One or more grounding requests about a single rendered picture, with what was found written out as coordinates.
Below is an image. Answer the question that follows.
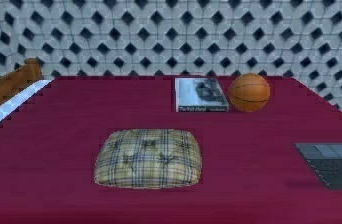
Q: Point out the beige plaid pillow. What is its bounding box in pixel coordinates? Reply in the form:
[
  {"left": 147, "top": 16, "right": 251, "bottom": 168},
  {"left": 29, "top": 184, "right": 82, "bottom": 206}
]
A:
[{"left": 93, "top": 128, "right": 203, "bottom": 190}]

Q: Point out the grey picture book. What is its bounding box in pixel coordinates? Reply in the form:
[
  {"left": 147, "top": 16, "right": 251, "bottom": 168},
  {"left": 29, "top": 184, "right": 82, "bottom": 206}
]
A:
[{"left": 174, "top": 77, "right": 230, "bottom": 113}]

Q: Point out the orange basketball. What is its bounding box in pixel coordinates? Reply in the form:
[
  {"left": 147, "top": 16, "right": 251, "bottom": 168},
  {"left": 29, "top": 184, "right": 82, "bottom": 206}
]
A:
[{"left": 228, "top": 72, "right": 271, "bottom": 113}]

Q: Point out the grey open laptop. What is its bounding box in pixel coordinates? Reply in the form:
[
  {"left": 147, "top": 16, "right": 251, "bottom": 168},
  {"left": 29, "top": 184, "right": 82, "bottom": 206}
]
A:
[{"left": 294, "top": 134, "right": 342, "bottom": 191}]

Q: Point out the red bed with wooden frame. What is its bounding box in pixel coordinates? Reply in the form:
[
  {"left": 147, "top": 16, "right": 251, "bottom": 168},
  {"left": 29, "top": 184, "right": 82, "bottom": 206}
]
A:
[{"left": 0, "top": 57, "right": 342, "bottom": 224}]

